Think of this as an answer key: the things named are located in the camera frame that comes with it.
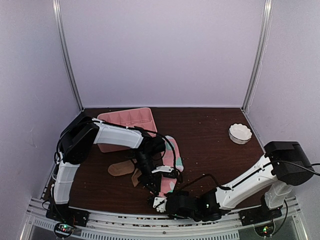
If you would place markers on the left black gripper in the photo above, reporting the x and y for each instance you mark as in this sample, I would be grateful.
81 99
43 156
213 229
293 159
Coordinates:
155 179

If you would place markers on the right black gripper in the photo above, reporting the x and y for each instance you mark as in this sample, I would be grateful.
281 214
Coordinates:
178 194

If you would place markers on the pink patterned sock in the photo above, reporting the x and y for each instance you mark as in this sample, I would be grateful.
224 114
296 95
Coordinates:
168 184

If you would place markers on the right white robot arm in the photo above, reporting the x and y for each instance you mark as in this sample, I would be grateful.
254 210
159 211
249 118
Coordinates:
283 166

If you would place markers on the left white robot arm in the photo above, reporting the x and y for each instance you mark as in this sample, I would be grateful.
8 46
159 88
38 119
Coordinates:
75 144

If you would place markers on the tan ribbed sock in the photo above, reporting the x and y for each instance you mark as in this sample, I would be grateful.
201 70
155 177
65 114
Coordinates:
125 168

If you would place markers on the pink divided organizer tray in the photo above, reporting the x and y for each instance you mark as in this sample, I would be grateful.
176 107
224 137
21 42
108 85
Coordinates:
138 117

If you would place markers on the white scalloped bowl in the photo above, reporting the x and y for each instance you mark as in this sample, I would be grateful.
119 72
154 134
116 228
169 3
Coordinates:
239 133

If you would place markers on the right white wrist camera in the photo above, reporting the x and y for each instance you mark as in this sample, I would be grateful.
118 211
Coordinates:
158 203

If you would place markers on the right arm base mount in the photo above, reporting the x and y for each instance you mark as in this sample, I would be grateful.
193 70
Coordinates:
262 219

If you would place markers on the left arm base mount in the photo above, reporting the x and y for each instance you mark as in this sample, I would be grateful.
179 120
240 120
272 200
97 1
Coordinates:
67 222

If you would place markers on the right aluminium frame post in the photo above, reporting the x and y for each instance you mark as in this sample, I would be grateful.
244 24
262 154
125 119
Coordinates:
262 43

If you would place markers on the aluminium frame post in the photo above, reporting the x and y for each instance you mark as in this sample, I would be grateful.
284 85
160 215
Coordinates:
262 43
65 53

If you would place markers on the left aluminium frame post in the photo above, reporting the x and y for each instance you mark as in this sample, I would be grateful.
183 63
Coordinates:
65 53

